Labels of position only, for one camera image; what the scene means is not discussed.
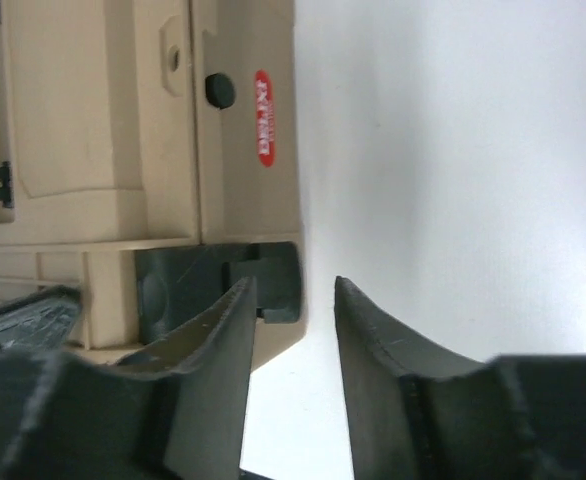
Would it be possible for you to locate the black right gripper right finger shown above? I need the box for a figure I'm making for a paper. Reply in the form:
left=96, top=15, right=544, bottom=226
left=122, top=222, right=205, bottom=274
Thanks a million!
left=334, top=277, right=586, bottom=479

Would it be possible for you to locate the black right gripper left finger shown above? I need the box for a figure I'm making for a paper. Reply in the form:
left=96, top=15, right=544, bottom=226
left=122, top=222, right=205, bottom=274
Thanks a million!
left=0, top=279, right=256, bottom=479

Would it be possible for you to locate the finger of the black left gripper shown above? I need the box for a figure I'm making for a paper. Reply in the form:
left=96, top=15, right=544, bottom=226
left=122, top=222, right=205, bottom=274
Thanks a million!
left=0, top=285, right=82, bottom=351

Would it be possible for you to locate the tan plastic tool box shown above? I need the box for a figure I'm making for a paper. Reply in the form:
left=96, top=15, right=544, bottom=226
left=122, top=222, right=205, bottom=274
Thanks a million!
left=0, top=1, right=307, bottom=366

